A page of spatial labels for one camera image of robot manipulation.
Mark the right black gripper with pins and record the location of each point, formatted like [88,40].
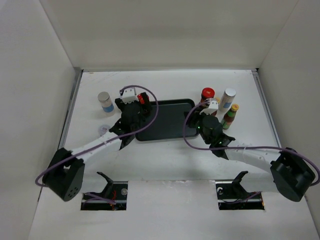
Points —
[194,116]

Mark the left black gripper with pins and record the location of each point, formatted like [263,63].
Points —
[121,104]

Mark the red lid chili jar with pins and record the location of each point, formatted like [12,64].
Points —
[207,93]
[143,98]

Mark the yellow cap sauce bottle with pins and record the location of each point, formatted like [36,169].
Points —
[217,99]
[229,116]

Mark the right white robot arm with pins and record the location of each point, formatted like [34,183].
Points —
[284,171]

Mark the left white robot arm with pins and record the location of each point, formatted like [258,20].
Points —
[66,174]

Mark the silver lid seasoning canister left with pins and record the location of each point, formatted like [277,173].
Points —
[106,103]

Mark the black plastic tray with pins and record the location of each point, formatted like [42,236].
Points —
[169,121]

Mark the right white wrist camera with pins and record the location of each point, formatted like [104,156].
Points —
[209,106]

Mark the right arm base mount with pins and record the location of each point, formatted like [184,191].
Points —
[231,196]

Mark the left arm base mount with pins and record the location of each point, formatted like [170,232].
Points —
[113,196]

